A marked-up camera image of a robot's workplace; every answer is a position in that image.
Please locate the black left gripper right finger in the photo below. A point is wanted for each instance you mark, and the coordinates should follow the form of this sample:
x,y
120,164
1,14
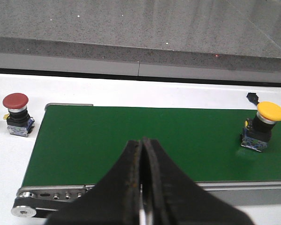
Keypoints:
x,y
172,198

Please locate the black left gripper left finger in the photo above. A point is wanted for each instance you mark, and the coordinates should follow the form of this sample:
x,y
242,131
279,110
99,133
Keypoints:
x,y
115,199

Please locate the yellow mushroom push button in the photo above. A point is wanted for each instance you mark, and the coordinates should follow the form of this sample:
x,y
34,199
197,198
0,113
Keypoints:
x,y
257,132

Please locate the green conveyor belt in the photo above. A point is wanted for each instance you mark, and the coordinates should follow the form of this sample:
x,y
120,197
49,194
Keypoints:
x,y
78,145

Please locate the red mushroom push button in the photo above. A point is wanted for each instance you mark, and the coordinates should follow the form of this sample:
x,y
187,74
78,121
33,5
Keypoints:
x,y
19,122

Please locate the grey stone counter slab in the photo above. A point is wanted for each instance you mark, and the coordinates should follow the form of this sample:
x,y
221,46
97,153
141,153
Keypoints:
x,y
232,34

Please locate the aluminium conveyor side rail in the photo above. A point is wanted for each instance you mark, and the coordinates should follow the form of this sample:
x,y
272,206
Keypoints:
x,y
40,201

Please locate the far conveyor side rail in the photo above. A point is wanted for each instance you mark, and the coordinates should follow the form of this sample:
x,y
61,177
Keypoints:
x,y
65,104

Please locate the black cable connector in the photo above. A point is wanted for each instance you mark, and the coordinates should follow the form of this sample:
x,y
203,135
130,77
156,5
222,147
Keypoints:
x,y
253,98

